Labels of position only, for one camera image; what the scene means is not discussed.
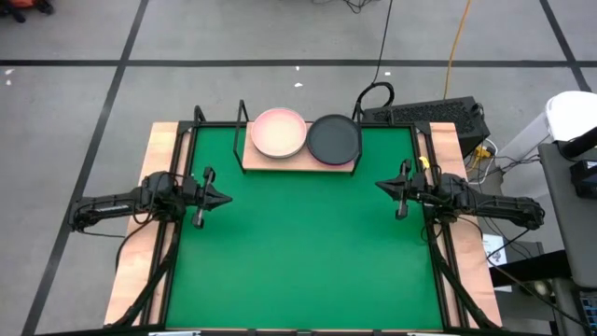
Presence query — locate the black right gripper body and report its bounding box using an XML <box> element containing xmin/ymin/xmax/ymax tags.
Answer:
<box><xmin>395</xmin><ymin>159</ymin><xmax>442</xmax><ymax>221</ymax></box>

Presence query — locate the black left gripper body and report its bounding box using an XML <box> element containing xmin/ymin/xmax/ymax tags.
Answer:
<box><xmin>181</xmin><ymin>166</ymin><xmax>216</xmax><ymax>231</ymax></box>

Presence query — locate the dark grey plate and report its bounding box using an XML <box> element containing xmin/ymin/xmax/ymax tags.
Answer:
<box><xmin>306</xmin><ymin>114</ymin><xmax>363</xmax><ymax>165</ymax></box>

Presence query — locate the pale pink plate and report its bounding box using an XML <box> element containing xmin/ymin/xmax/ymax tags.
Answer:
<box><xmin>250</xmin><ymin>106</ymin><xmax>309</xmax><ymax>158</ymax></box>

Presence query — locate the black computer case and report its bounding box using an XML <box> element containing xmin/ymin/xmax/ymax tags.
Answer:
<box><xmin>362</xmin><ymin>96</ymin><xmax>492</xmax><ymax>158</ymax></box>

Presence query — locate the white printed paper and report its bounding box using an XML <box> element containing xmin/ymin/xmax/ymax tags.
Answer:
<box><xmin>481</xmin><ymin>233</ymin><xmax>508</xmax><ymax>268</ymax></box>

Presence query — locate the green table mat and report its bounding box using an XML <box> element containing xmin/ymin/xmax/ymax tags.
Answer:
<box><xmin>165</xmin><ymin>125</ymin><xmax>444</xmax><ymax>330</ymax></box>

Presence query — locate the grey side table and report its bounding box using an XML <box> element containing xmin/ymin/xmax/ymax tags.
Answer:
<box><xmin>538</xmin><ymin>139</ymin><xmax>597</xmax><ymax>288</ymax></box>

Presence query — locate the black electronic device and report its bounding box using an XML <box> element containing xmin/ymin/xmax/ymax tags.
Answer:
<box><xmin>569</xmin><ymin>158</ymin><xmax>597</xmax><ymax>201</ymax></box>

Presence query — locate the white round container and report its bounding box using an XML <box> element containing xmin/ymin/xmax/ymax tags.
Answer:
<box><xmin>545</xmin><ymin>91</ymin><xmax>597</xmax><ymax>143</ymax></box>

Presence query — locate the laptop keyboard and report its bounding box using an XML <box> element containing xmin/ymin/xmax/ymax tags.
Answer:
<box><xmin>576</xmin><ymin>288</ymin><xmax>597</xmax><ymax>336</ymax></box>

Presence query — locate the orange shop vacuum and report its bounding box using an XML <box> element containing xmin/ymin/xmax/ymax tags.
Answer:
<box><xmin>0</xmin><ymin>0</ymin><xmax>55</xmax><ymax>23</ymax></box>

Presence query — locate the wooden shelf black metal frame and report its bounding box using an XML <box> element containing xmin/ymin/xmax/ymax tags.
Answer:
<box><xmin>232</xmin><ymin>99</ymin><xmax>366</xmax><ymax>177</ymax></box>

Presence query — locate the black table frame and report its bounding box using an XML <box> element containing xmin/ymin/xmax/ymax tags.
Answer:
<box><xmin>104</xmin><ymin>105</ymin><xmax>504</xmax><ymax>336</ymax></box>

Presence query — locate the black cable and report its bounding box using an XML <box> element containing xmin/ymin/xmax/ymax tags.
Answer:
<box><xmin>355</xmin><ymin>0</ymin><xmax>396</xmax><ymax>123</ymax></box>

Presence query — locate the yellow cable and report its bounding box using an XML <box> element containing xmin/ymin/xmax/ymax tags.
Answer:
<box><xmin>442</xmin><ymin>0</ymin><xmax>474</xmax><ymax>101</ymax></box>

